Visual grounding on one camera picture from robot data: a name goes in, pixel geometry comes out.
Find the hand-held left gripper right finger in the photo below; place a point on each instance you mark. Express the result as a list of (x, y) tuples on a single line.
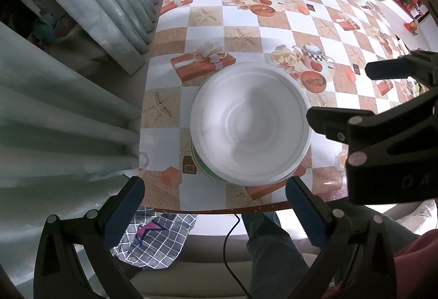
[(304, 213)]

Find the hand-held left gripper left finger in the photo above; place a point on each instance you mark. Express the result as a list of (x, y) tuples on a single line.
[(125, 210)]

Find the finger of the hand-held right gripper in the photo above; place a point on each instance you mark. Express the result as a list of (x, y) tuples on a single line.
[(390, 68), (335, 121)]

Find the white foam bowl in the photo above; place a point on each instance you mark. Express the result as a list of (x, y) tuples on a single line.
[(249, 124)]

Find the green square plate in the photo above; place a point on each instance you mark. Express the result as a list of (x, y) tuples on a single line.
[(197, 164)]

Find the white patterned sofa cover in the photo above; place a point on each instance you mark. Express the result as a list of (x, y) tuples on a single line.
[(414, 213)]

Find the small orange object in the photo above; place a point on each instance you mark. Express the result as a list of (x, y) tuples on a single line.
[(412, 28)]

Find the person's dark trousers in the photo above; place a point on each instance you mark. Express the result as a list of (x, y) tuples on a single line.
[(273, 251)]

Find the grey checked cloth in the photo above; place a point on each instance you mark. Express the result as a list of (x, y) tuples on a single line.
[(160, 244)]

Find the person's maroon garment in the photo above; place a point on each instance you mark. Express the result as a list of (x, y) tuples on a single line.
[(421, 251)]

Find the checkered printed tablecloth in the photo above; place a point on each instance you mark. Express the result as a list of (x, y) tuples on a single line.
[(239, 11)]

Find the teal cloth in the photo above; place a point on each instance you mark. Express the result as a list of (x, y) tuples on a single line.
[(44, 29)]

